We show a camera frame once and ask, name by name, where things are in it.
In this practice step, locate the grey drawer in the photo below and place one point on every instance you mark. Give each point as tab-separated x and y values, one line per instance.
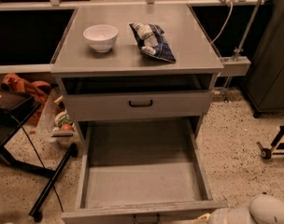
144	105
141	172

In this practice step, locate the grey drawer cabinet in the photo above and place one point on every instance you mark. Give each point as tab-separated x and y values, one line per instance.
81	70

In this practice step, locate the grey top drawer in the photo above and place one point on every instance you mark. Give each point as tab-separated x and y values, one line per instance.
144	105

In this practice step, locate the blue white chip bag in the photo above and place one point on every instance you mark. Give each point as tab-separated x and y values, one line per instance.
151	41

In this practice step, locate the white ceramic bowl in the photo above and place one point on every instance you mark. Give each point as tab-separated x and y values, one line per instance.
101	37

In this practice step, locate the clear plastic food bin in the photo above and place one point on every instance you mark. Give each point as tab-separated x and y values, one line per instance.
54	125

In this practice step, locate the orange brown cloth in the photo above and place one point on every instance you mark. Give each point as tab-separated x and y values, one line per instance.
40	90

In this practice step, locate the metal support pole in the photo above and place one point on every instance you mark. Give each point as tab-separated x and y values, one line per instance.
234	59

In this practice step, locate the dark grey cabinet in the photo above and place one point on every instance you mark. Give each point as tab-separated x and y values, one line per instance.
264	82

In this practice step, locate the black side table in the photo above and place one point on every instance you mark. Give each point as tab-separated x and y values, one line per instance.
15	109

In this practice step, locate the black wheeled stand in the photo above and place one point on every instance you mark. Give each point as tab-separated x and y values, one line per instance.
277	146

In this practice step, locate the grey side rail shelf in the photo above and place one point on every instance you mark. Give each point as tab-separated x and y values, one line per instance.
236	68

